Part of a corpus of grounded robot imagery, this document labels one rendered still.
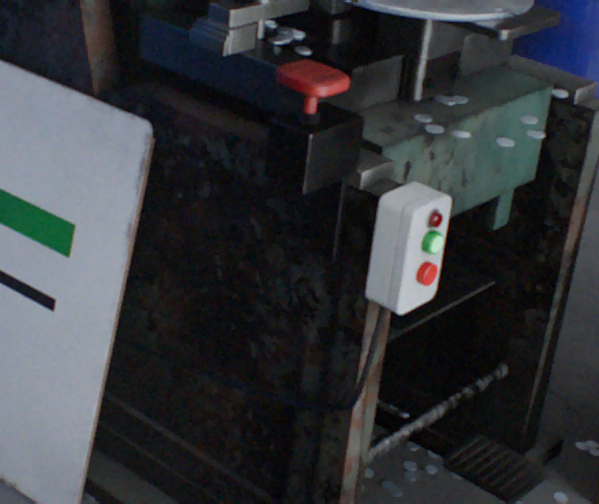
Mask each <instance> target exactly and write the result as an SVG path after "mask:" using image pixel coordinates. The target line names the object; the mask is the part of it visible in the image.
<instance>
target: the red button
mask: <svg viewBox="0 0 599 504"><path fill-rule="evenodd" d="M437 274H438V266H437V264H435V263H433V262H431V261H425V262H423V263H422V264H421V266H420V267H419V269H418V273H417V282H418V283H419V284H421V285H423V286H425V287H428V286H430V285H432V284H433V282H434V281H435V279H436V277H437Z"/></svg>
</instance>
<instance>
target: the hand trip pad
mask: <svg viewBox="0 0 599 504"><path fill-rule="evenodd" d="M276 81H277V82H278V83H279V84H280V85H283V86H285V87H288V88H290V89H293V90H295V91H298V92H300V93H303V97H302V106H301V111H303V112H305V113H315V112H316V103H317V97H328V96H331V95H335V94H338V93H341V92H344V91H346V90H347V89H348V86H349V77H348V76H347V75H345V74H343V73H341V72H338V71H336V70H333V68H330V67H328V66H325V65H322V64H320V63H316V62H312V61H307V60H301V61H297V62H293V63H290V64H286V65H282V66H279V67H278V69H277V71H276Z"/></svg>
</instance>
